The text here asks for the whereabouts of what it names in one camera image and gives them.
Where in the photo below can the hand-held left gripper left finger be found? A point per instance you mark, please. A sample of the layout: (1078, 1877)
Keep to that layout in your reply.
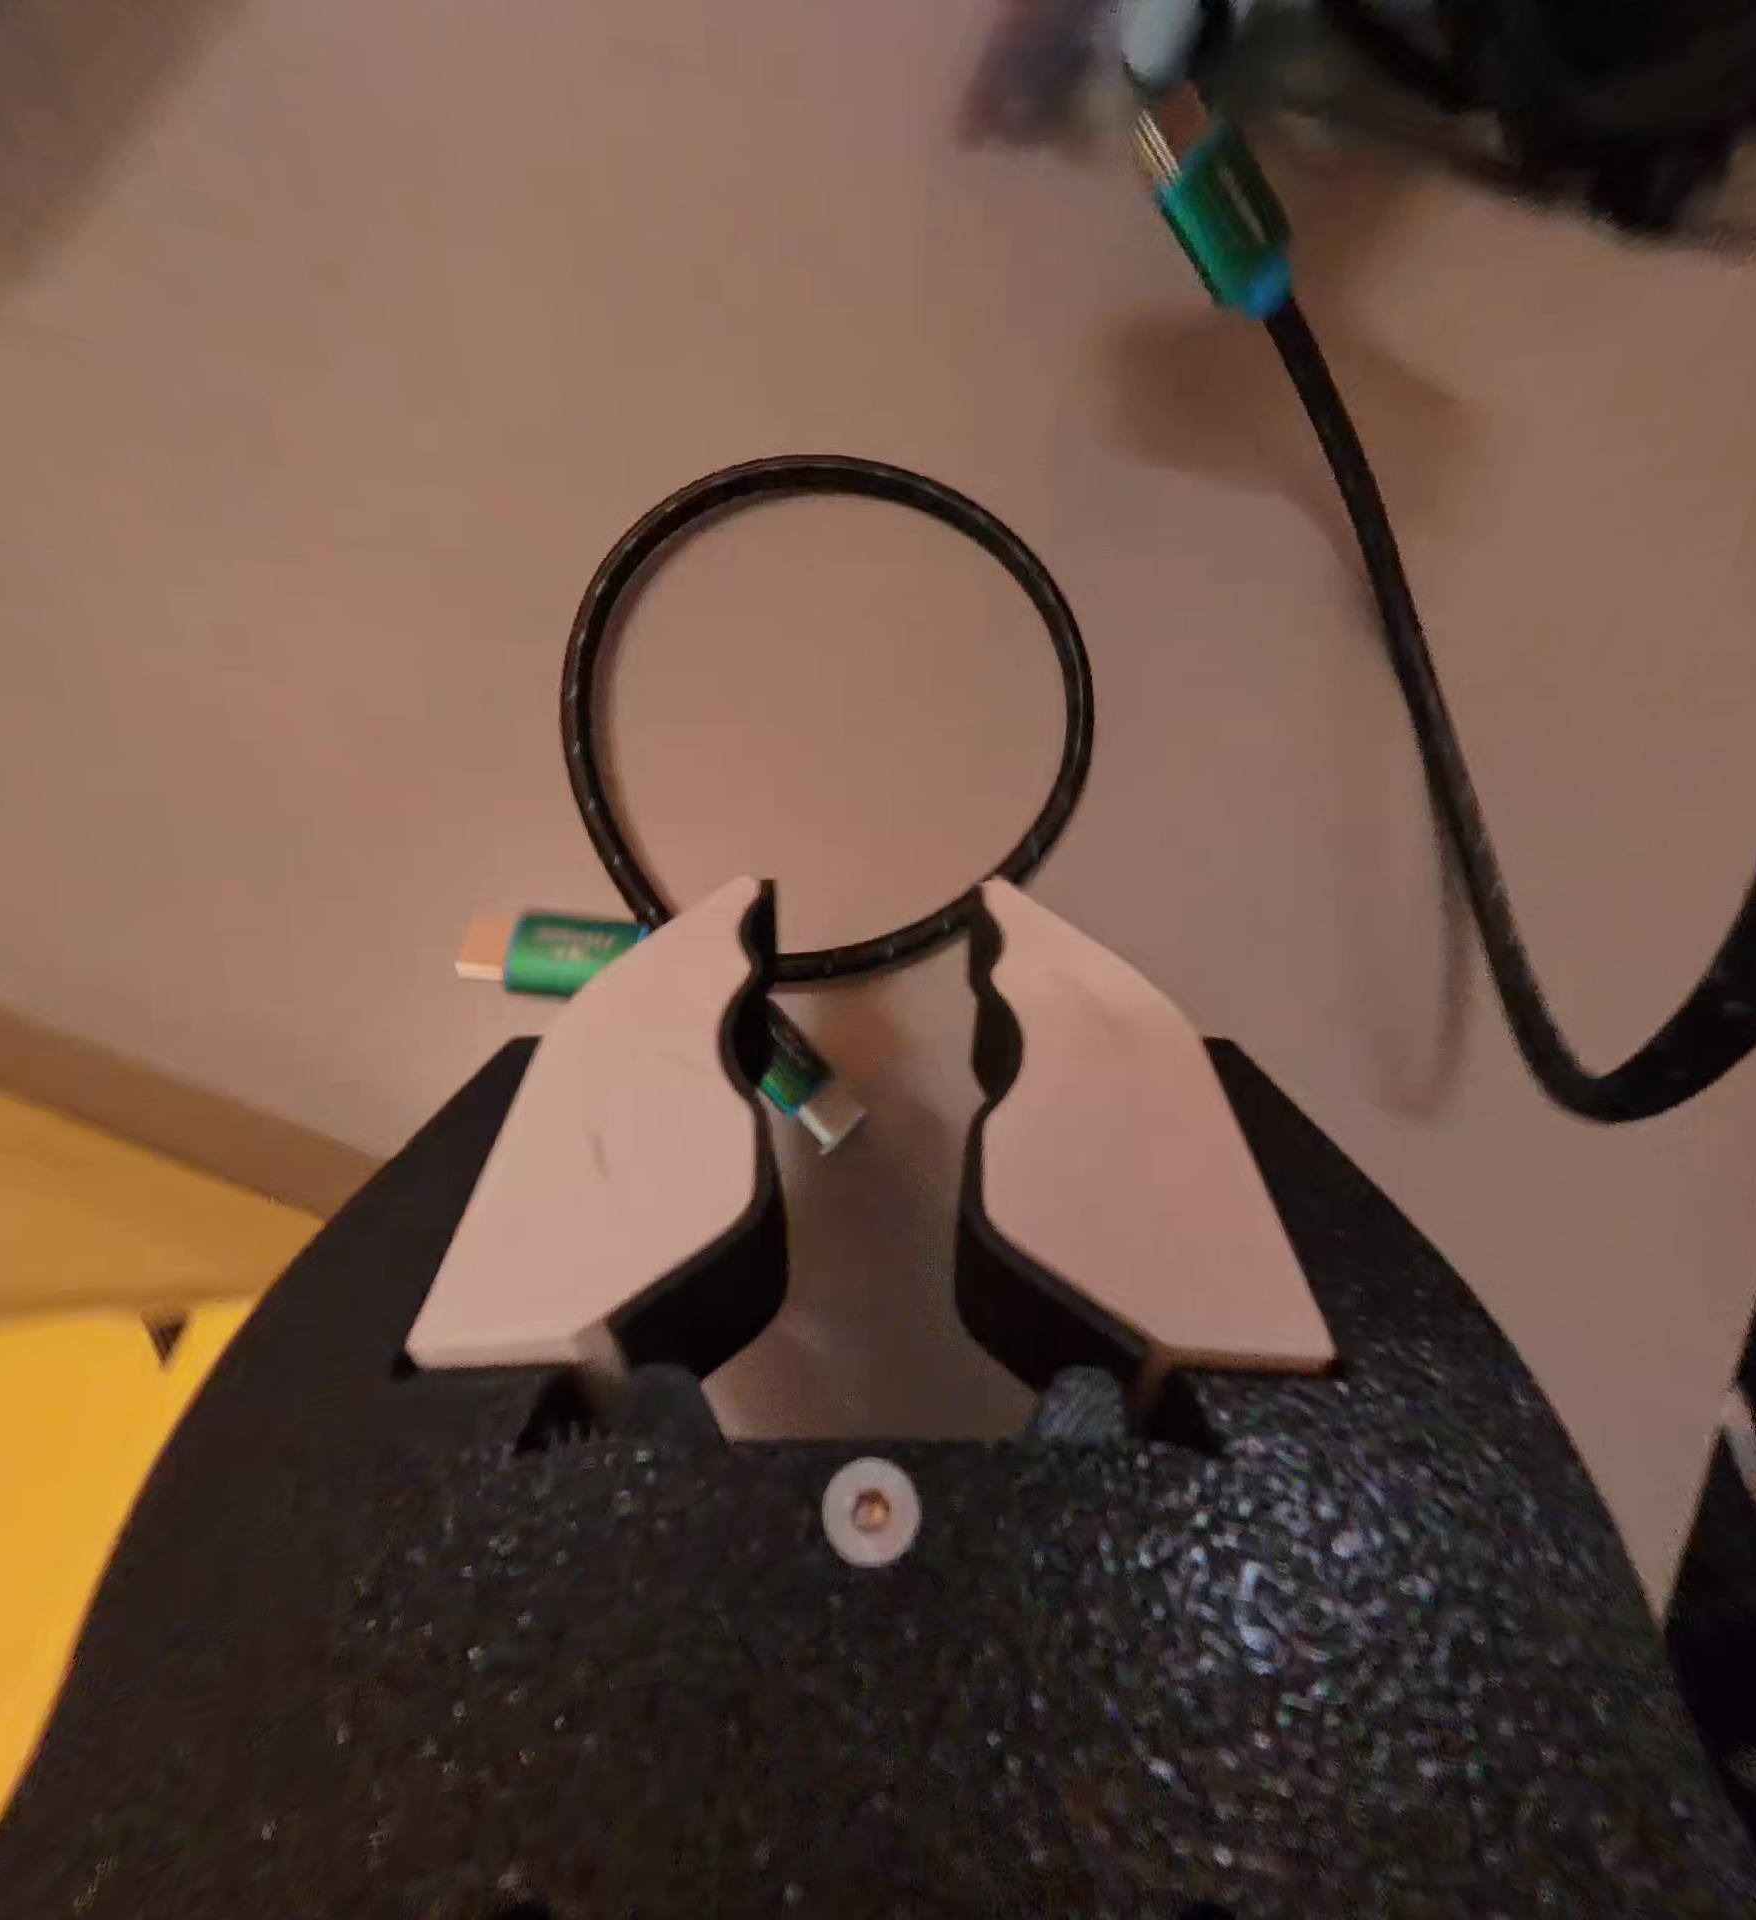
(593, 1157)

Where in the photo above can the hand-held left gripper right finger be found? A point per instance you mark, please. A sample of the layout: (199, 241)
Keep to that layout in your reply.
(1119, 1157)

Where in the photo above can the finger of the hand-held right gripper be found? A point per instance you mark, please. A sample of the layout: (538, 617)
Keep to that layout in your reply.
(1170, 38)

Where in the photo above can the yellow plastic bin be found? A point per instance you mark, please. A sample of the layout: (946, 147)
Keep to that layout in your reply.
(7, 1500)

